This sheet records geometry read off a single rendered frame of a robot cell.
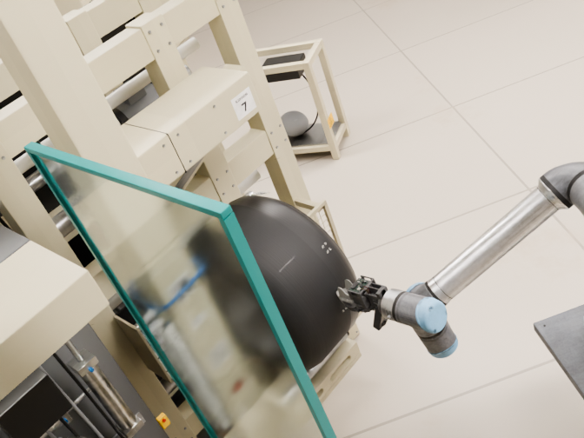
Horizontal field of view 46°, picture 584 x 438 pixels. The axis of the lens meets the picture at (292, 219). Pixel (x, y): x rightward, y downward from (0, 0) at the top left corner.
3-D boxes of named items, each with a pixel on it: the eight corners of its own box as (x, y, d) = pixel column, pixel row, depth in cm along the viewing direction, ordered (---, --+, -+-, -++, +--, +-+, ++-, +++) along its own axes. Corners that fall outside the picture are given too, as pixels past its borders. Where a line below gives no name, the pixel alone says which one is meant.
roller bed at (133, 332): (171, 383, 253) (136, 329, 235) (148, 368, 262) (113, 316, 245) (208, 346, 262) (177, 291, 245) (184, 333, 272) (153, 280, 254)
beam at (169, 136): (133, 217, 208) (110, 177, 199) (89, 200, 225) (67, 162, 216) (264, 109, 237) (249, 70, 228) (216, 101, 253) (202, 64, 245)
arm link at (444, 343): (451, 323, 203) (435, 299, 196) (466, 352, 193) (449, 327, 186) (422, 338, 204) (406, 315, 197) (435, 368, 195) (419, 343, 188)
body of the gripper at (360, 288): (359, 273, 204) (391, 282, 195) (368, 295, 208) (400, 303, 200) (344, 290, 201) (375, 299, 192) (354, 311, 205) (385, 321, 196)
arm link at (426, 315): (437, 342, 185) (423, 321, 179) (401, 331, 194) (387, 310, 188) (454, 315, 188) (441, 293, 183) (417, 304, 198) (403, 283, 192)
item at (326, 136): (339, 159, 503) (308, 63, 457) (266, 165, 528) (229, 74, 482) (350, 132, 527) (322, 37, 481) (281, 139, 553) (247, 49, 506)
